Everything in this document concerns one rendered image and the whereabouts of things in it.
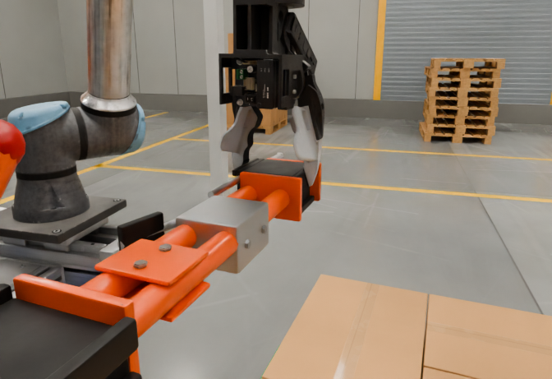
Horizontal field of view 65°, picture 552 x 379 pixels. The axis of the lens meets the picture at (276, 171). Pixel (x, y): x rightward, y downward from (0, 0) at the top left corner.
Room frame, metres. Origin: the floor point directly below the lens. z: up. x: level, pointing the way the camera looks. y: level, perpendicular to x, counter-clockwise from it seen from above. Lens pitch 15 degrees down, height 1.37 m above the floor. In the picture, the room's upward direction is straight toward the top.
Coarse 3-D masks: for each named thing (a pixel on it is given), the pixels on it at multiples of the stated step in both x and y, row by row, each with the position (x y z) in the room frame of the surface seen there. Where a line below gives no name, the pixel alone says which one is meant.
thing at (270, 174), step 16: (272, 160) 0.53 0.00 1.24; (288, 160) 0.53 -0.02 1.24; (240, 176) 0.48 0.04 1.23; (256, 176) 0.47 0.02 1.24; (272, 176) 0.46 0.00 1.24; (288, 176) 0.46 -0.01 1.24; (304, 176) 0.48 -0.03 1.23; (320, 176) 0.52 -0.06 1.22; (256, 192) 0.47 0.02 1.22; (288, 192) 0.45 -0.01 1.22; (304, 192) 0.50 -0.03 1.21; (288, 208) 0.45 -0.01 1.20; (304, 208) 0.48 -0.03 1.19
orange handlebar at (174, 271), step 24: (240, 192) 0.45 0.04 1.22; (144, 240) 0.31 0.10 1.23; (168, 240) 0.32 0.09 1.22; (192, 240) 0.34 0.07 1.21; (216, 240) 0.32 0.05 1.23; (120, 264) 0.27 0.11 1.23; (144, 264) 0.27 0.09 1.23; (168, 264) 0.27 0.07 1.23; (192, 264) 0.27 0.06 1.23; (216, 264) 0.30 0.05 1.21; (96, 288) 0.25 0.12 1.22; (120, 288) 0.26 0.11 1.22; (144, 288) 0.25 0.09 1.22; (168, 288) 0.25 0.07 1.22; (192, 288) 0.27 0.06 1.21; (144, 312) 0.23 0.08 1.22; (168, 312) 0.25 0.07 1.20
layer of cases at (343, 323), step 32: (320, 288) 1.41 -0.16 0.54; (352, 288) 1.41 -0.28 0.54; (384, 288) 1.41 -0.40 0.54; (320, 320) 1.21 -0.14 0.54; (352, 320) 1.21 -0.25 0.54; (384, 320) 1.21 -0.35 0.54; (416, 320) 1.21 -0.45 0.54; (448, 320) 1.21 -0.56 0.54; (480, 320) 1.21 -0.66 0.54; (512, 320) 1.21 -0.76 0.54; (544, 320) 1.21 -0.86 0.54; (288, 352) 1.06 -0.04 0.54; (320, 352) 1.06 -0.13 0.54; (352, 352) 1.06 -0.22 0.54; (384, 352) 1.06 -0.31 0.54; (416, 352) 1.06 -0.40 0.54; (448, 352) 1.06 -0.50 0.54; (480, 352) 1.06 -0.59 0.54; (512, 352) 1.06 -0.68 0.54; (544, 352) 1.06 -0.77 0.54
